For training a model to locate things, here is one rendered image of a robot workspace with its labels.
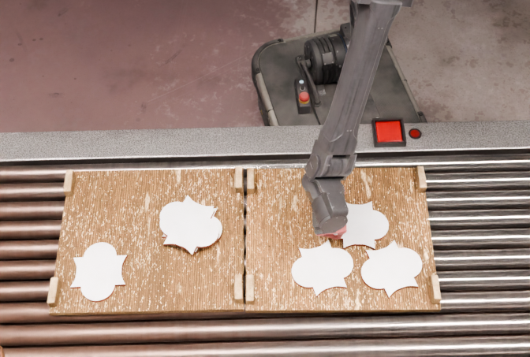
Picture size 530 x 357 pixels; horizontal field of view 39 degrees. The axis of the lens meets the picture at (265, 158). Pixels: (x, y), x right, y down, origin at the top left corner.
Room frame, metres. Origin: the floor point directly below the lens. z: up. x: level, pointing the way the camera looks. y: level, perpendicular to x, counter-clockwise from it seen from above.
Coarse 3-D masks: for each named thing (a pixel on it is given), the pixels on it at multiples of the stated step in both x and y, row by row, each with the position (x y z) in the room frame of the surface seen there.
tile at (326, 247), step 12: (300, 252) 0.70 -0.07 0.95; (312, 252) 0.70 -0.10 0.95; (324, 252) 0.70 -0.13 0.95; (336, 252) 0.70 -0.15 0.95; (300, 264) 0.68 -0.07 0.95; (312, 264) 0.68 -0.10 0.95; (324, 264) 0.68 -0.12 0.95; (336, 264) 0.68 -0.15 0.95; (348, 264) 0.67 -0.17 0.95; (300, 276) 0.65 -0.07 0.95; (312, 276) 0.65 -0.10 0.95; (324, 276) 0.65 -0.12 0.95; (336, 276) 0.65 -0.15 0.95; (348, 276) 0.65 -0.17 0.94; (324, 288) 0.62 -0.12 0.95
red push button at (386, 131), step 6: (378, 126) 1.05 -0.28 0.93; (384, 126) 1.04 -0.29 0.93; (390, 126) 1.04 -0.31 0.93; (396, 126) 1.04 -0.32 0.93; (378, 132) 1.03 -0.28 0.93; (384, 132) 1.03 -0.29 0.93; (390, 132) 1.03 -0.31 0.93; (396, 132) 1.03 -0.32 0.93; (378, 138) 1.01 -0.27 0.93; (384, 138) 1.01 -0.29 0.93; (390, 138) 1.01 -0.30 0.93; (396, 138) 1.01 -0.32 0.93
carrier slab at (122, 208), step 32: (96, 192) 0.87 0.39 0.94; (128, 192) 0.87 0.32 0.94; (160, 192) 0.87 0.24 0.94; (192, 192) 0.87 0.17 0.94; (224, 192) 0.86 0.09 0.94; (64, 224) 0.79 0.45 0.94; (96, 224) 0.79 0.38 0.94; (128, 224) 0.79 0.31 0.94; (224, 224) 0.78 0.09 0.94; (64, 256) 0.71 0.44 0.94; (128, 256) 0.71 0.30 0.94; (160, 256) 0.71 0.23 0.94; (192, 256) 0.71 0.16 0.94; (224, 256) 0.70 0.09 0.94; (64, 288) 0.64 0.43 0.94; (128, 288) 0.63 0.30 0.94; (160, 288) 0.63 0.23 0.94; (192, 288) 0.63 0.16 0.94; (224, 288) 0.63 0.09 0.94
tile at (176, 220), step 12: (168, 216) 0.79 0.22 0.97; (180, 216) 0.79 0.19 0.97; (192, 216) 0.79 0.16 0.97; (204, 216) 0.79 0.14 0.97; (168, 228) 0.76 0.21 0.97; (180, 228) 0.76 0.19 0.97; (192, 228) 0.76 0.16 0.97; (204, 228) 0.76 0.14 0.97; (216, 228) 0.76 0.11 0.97; (168, 240) 0.73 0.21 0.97; (180, 240) 0.73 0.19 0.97; (192, 240) 0.73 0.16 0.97; (204, 240) 0.73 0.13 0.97; (216, 240) 0.73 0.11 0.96; (192, 252) 0.70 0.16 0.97
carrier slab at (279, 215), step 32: (256, 192) 0.86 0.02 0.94; (288, 192) 0.86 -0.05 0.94; (352, 192) 0.86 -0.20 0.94; (384, 192) 0.86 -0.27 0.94; (416, 192) 0.85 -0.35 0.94; (256, 224) 0.78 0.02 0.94; (288, 224) 0.78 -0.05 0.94; (416, 224) 0.77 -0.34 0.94; (256, 256) 0.70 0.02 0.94; (288, 256) 0.70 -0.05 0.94; (352, 256) 0.70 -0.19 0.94; (256, 288) 0.63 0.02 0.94; (288, 288) 0.63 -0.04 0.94; (352, 288) 0.62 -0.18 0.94; (416, 288) 0.62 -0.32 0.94
